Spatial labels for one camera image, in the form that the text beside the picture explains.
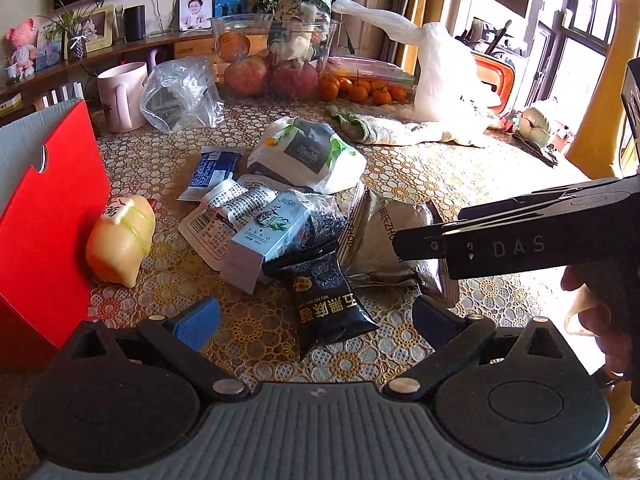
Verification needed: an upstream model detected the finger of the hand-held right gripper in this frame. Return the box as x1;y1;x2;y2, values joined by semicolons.
391;224;452;263
456;176;639;232

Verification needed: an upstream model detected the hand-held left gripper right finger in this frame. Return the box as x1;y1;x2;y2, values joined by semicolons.
382;294;576;396

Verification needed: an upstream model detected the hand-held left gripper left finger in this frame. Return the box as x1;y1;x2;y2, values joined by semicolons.
60;296;251;402

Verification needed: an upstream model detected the silver snack packet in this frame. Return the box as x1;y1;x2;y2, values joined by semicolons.
337;185;461;308

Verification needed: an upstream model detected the light blue box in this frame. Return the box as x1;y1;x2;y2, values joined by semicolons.
220;191;311;295

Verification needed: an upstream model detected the black snack packet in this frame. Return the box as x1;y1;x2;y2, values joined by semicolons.
262;255;379;361

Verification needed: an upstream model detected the white green food bag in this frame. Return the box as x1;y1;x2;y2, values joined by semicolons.
247;116;367;196

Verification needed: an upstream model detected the red cardboard box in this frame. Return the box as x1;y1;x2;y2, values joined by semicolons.
0;97;113;375

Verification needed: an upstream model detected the desktop with lace tablecloth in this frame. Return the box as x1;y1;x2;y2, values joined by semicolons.
0;85;633;480

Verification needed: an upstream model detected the person's right hand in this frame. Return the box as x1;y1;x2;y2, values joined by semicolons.
561;263;627;377

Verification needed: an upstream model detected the beige cushion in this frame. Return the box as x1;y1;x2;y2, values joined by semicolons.
515;100;571;148

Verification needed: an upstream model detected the white snack packet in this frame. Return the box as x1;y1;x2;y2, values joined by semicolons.
178;205;238;261
207;176;278;226

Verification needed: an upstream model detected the clear packet of dark snacks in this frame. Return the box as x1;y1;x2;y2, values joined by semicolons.
262;190;348;266

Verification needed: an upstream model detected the orange chair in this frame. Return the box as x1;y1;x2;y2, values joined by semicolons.
470;52;518;111

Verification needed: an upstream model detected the green white cloth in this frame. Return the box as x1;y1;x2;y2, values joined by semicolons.
327;104;418;146

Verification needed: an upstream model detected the white plastic bag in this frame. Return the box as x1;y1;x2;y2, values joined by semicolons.
331;0;507;149

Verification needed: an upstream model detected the blue packet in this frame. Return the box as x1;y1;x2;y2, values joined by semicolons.
177;147;246;203

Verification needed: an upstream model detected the pile of tangerines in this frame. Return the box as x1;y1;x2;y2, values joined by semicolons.
318;74;408;106

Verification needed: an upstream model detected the clear plastic container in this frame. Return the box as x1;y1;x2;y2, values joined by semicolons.
325;55;417;88

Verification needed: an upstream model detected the red apple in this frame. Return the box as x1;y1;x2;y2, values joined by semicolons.
270;57;320;100
223;55;271;97

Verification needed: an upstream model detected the clear plastic bag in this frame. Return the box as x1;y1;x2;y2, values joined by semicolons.
140;56;226;134

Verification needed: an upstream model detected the glass fruit bowl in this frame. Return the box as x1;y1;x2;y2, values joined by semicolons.
210;14;343;100

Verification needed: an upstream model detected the pink mug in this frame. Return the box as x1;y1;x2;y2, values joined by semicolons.
96;61;150;134

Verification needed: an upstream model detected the white router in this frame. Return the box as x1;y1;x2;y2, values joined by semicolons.
42;82;86;110

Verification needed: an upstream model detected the green patterned white bag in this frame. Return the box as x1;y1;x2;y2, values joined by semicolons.
274;0;335;68

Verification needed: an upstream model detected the orange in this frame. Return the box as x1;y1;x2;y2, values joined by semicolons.
218;31;251;63

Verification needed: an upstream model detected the wooden television stand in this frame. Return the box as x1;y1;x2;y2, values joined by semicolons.
0;25;281;113

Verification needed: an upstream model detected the plant in dark vase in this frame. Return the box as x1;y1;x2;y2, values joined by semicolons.
50;0;103;62

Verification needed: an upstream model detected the black speaker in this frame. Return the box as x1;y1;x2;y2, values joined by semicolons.
124;5;147;42

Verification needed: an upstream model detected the blue picture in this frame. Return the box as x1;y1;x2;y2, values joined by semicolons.
212;0;248;18

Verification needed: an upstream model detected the pink doll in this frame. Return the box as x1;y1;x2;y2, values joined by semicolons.
6;17;38;78

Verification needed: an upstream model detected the white photo frame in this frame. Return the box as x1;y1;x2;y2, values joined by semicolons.
179;0;212;32

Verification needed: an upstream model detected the blue photo frame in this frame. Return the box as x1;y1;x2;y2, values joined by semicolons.
35;22;65;72

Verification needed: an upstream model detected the wooden photo frame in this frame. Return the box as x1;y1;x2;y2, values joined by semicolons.
80;5;116;53

